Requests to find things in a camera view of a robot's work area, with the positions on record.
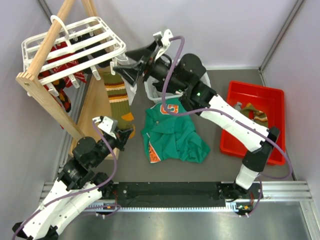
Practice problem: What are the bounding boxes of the grey sock with white stripes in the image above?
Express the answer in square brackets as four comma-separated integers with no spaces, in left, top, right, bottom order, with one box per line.
[234,102,242,111]

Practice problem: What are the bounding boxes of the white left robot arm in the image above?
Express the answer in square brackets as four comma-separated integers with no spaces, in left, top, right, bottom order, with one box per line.
[12,125,135,240]

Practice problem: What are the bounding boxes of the green jersey shirt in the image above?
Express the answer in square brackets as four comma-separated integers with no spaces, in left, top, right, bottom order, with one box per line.
[141,102,211,164]

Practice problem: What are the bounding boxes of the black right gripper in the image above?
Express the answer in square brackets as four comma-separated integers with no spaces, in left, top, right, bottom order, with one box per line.
[112,42,187,95]

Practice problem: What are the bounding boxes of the white plastic laundry basket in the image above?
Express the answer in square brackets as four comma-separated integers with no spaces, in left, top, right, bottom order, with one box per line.
[143,62,212,104]

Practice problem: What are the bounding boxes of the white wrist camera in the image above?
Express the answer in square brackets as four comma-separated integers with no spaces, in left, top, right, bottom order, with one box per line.
[153,29,173,61]
[92,116,118,138]

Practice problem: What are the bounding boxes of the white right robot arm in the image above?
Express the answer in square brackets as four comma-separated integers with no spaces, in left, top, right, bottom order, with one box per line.
[111,41,280,198]

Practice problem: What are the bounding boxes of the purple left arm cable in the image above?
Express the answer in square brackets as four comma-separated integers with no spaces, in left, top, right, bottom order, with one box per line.
[11,119,122,240]

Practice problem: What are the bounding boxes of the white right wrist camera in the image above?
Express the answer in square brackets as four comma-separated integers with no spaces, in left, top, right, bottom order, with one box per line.
[153,29,173,61]

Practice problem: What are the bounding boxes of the red plastic bin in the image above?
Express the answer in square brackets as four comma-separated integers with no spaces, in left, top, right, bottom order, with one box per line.
[219,81,286,158]

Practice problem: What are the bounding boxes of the black socks on hanger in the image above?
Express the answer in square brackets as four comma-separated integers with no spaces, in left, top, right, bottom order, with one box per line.
[74,34,111,68]

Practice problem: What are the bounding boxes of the white clip drying hanger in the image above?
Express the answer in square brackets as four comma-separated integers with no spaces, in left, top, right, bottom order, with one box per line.
[16,15,127,97]

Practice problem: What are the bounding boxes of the black yellow plaid sock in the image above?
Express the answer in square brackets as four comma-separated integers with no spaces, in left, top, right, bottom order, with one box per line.
[52,79,72,113]

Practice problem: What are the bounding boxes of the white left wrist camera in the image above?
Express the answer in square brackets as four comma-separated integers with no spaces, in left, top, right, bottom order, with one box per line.
[92,116,118,138]

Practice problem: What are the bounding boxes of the white sock black stripes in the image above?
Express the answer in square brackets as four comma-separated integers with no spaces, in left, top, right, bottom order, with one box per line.
[117,53,137,106]

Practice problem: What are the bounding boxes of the wooden hanger stand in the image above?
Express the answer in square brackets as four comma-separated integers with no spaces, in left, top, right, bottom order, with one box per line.
[16,0,127,146]

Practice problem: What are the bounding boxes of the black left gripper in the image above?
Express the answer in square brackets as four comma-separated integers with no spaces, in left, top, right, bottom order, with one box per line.
[91,126,134,167]

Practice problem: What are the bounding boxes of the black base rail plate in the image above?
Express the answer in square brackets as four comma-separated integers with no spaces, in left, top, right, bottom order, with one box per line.
[116,181,231,207]

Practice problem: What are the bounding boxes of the red patterned socks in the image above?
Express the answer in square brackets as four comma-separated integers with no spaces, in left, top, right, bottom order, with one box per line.
[38,41,86,88]

